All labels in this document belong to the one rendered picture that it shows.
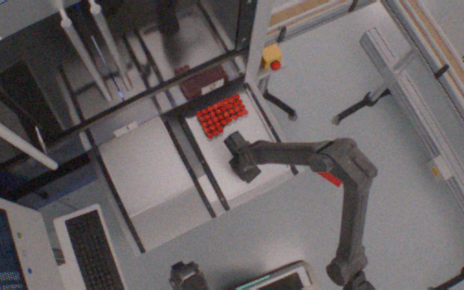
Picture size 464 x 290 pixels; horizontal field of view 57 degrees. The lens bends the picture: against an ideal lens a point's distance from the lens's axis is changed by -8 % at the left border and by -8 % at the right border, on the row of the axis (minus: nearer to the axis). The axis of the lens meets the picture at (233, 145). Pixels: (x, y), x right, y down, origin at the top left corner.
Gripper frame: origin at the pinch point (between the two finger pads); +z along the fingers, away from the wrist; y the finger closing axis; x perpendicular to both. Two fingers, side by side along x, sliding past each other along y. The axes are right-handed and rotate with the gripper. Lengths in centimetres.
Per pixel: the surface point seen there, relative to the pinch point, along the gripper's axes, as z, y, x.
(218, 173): 4.6, 6.0, 6.1
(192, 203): 5.0, 4.4, 20.5
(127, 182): 5.2, 26.1, 33.5
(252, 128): 4.3, 10.5, -15.0
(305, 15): -4, 29, -61
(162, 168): 4.9, 21.2, 20.1
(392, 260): 91, -87, -47
